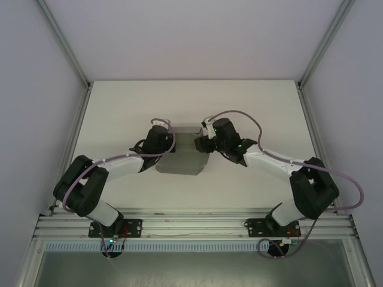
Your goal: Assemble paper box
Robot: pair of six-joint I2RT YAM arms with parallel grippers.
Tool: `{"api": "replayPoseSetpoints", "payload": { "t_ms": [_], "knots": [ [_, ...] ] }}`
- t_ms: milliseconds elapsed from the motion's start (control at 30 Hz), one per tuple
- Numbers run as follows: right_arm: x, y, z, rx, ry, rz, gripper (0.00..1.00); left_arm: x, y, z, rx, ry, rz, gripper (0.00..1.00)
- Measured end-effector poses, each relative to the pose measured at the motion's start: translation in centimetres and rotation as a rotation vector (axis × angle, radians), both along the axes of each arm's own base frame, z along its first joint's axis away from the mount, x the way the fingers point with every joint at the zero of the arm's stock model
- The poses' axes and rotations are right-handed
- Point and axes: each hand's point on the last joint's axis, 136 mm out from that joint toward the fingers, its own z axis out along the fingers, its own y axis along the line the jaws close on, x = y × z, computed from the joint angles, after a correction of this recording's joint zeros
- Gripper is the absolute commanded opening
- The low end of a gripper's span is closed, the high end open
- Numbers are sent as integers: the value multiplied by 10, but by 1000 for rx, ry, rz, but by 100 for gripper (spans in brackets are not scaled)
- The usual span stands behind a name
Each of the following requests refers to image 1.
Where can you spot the grey paper box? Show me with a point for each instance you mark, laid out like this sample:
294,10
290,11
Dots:
182,164

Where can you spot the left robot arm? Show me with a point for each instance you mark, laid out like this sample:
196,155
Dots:
86,191

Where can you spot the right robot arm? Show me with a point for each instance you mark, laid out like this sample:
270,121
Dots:
311,191

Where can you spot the small circuit board with leds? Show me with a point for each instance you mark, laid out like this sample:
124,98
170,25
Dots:
288,241
113,240

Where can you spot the grey metal sheet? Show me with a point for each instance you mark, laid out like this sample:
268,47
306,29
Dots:
194,269

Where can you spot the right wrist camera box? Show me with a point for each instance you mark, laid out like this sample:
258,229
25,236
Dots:
206,127

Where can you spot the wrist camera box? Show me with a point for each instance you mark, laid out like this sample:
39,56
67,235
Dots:
206,127
161,122

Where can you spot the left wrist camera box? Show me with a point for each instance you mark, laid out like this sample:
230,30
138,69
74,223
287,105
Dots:
161,122

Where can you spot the aluminium mounting rail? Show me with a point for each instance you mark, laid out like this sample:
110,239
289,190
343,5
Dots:
194,224

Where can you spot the aluminium table side rail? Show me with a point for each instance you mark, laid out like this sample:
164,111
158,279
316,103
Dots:
76,131
312,131

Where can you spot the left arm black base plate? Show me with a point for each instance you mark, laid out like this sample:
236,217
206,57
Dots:
133,227

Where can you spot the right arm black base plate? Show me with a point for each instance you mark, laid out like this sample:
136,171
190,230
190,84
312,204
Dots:
254,227

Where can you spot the aluminium frame post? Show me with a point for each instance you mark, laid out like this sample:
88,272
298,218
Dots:
64,45
324,45

